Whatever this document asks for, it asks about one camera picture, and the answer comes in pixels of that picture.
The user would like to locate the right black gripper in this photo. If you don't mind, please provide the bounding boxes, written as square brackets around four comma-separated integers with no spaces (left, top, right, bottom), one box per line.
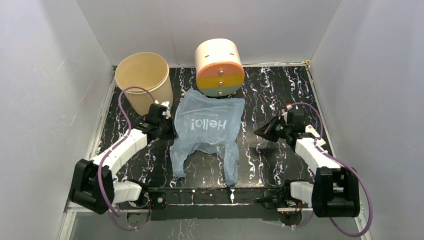
[254,114,291,143]

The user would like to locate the light blue plastic bag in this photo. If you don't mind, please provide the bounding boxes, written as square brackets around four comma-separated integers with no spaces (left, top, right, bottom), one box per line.
[169,89,245,185]

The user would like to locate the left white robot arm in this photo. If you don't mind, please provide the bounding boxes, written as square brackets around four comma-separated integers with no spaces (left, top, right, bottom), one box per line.
[68,101,177,215]

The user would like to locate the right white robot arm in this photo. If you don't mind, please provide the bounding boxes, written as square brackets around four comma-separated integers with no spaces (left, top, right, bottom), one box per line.
[254,110,360,218]

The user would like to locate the beige round trash bin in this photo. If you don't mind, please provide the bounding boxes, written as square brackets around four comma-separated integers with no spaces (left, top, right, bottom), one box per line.
[114,52,174,116]

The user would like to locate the small cream cardboard box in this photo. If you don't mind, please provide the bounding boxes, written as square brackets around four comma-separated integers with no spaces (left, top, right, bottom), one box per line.
[305,125,320,138]

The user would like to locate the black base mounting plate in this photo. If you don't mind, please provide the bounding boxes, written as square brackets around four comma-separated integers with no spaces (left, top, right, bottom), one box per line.
[117,187,314,222]

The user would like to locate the round cream drawer cabinet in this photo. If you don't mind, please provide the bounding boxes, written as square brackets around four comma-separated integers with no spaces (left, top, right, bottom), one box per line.
[194,38,245,97]

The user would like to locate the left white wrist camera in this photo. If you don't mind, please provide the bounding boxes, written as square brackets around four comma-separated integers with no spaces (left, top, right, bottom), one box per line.
[154,100,172,119]

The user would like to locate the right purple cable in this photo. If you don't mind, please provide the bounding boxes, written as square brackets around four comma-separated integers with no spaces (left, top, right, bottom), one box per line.
[284,102,374,238]

